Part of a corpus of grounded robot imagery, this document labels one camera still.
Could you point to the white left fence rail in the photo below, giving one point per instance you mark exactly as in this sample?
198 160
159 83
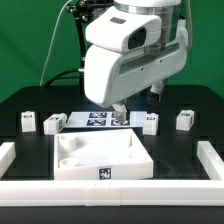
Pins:
7 156

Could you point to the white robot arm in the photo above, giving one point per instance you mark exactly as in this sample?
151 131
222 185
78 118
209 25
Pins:
135 44

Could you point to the white tag marker sheet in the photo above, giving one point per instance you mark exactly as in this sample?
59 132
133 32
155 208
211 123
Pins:
104 120

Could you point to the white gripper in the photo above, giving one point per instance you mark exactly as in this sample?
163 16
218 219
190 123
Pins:
111 77

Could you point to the white front fence rail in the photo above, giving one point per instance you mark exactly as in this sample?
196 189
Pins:
112 193

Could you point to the white square tabletop tray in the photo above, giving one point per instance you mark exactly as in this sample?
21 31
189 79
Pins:
101 155

